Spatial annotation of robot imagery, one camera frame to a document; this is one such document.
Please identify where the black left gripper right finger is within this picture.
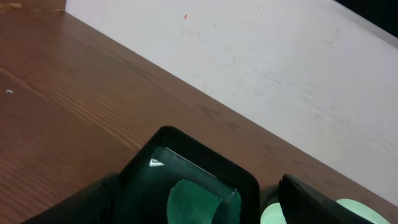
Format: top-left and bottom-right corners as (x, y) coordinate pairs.
(278, 174), (372, 224)

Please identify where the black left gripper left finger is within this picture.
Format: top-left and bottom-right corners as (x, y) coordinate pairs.
(22, 173), (120, 224)

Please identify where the mint green plate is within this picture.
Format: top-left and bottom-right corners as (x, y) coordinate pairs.
(260, 198), (389, 224)

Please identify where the green scrubbing sponge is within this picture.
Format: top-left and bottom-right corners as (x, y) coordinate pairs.
(167, 179), (222, 224)

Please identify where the round black serving tray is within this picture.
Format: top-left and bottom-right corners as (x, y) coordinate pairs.
(260, 185), (279, 213)

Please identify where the dark green rectangular water tray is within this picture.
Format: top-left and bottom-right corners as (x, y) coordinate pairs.
(113, 126), (261, 224)

